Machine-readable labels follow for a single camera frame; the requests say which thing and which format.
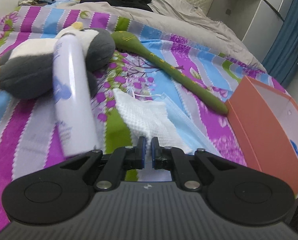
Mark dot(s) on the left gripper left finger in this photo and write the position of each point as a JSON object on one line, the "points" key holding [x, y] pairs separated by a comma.
{"points": [[60, 192]]}

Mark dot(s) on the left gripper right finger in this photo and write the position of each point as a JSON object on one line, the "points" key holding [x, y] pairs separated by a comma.
{"points": [[235, 192]]}

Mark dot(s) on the orange cardboard box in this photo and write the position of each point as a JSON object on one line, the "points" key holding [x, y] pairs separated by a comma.
{"points": [[264, 120]]}

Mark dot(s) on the blue face mask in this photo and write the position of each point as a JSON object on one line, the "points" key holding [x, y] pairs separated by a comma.
{"points": [[187, 130]]}

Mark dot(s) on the blue plastic snack bag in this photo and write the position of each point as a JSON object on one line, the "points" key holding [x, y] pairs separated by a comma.
{"points": [[295, 147]]}

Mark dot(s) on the white lilac spray can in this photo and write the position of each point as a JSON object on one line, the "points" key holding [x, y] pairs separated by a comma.
{"points": [[75, 120]]}

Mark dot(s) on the striped colourful bed sheet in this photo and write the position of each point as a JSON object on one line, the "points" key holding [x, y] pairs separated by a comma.
{"points": [[29, 138]]}

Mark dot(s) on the grey white penguin plush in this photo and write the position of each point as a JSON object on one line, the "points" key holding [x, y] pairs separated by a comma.
{"points": [[26, 71]]}

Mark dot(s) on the blue curtain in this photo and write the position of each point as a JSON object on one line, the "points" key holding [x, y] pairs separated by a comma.
{"points": [[281, 62]]}

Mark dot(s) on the green plush massage stick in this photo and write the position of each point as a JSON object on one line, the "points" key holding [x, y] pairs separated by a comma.
{"points": [[127, 41]]}

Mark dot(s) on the grey wardrobe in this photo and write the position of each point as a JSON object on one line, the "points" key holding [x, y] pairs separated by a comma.
{"points": [[255, 22]]}

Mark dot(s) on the grey duvet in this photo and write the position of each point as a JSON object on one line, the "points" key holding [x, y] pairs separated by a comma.
{"points": [[180, 18]]}

